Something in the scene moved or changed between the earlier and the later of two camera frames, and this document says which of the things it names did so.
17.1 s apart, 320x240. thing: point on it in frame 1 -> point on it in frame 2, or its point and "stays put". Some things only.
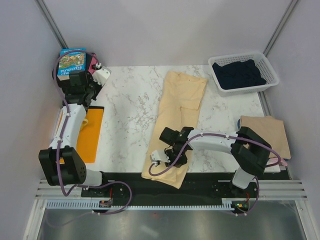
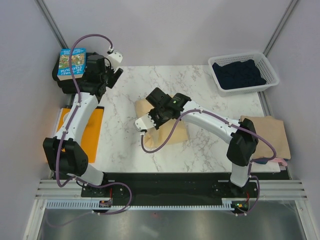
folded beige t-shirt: (272, 131) stays put
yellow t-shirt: (181, 104) -> (153, 138)
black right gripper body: (172, 154) -> (158, 117)
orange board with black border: (87, 142) stays put
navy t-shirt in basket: (237, 74) stays put
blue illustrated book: (71, 61) stays put
